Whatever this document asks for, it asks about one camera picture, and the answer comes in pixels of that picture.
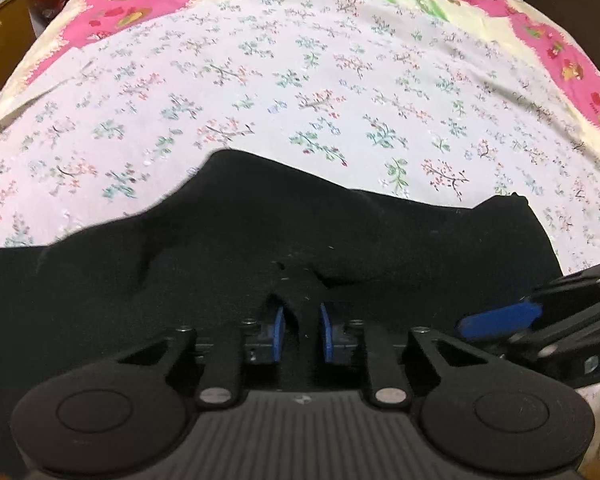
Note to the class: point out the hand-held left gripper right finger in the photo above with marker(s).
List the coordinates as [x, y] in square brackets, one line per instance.
[326, 332]

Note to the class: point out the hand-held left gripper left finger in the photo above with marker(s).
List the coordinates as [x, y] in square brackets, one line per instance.
[278, 335]

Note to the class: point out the black pants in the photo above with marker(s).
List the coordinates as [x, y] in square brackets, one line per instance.
[230, 240]

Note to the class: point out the white floral bed sheet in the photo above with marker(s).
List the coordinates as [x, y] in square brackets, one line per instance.
[280, 60]

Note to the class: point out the wooden desk cabinet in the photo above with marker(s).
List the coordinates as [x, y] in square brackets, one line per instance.
[2, 35]

